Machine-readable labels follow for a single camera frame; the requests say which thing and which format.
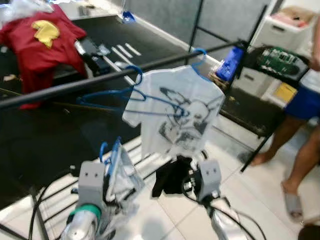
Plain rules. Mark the red t-shirt yellow print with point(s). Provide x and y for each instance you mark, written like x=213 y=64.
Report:
x=45 y=55

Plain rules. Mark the small blue object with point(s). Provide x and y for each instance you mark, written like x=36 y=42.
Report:
x=128 y=16

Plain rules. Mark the wooden stick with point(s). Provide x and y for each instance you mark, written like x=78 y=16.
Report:
x=312 y=220

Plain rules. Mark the person in blue shorts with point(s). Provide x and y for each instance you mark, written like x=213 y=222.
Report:
x=300 y=150

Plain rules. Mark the white printed t-shirt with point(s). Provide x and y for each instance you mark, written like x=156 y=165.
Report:
x=170 y=115

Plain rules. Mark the white storage box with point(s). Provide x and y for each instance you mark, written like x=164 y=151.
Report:
x=280 y=32

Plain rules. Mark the grey slipper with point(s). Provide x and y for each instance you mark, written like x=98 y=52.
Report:
x=293 y=202

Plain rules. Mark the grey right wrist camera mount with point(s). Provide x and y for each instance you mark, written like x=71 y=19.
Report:
x=210 y=177

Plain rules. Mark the black floor mat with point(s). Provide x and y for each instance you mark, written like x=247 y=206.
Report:
x=45 y=145

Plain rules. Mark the pale grey garment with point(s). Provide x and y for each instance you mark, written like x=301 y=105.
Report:
x=122 y=180

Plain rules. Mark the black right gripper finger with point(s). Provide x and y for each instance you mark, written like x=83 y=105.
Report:
x=180 y=164
x=165 y=185

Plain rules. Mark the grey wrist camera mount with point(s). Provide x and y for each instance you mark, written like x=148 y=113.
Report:
x=90 y=185
x=210 y=177

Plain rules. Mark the black clothes rack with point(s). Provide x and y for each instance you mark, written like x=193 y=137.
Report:
x=75 y=86

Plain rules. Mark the black folding chair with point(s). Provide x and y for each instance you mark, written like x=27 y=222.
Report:
x=250 y=117

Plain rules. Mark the white box yellow label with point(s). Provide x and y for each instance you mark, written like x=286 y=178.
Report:
x=270 y=90

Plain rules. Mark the blue packet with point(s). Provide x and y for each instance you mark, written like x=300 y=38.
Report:
x=230 y=65

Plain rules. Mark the white frame workout bench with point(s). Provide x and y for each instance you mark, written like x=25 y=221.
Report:
x=92 y=55

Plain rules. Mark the white crumpled plastic bag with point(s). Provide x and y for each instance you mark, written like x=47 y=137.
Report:
x=20 y=10

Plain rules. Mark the black round object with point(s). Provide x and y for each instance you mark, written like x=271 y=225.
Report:
x=310 y=232

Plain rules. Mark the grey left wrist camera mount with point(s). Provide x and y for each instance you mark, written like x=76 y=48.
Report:
x=90 y=185

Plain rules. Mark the green circuit board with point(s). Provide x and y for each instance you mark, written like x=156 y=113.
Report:
x=277 y=61

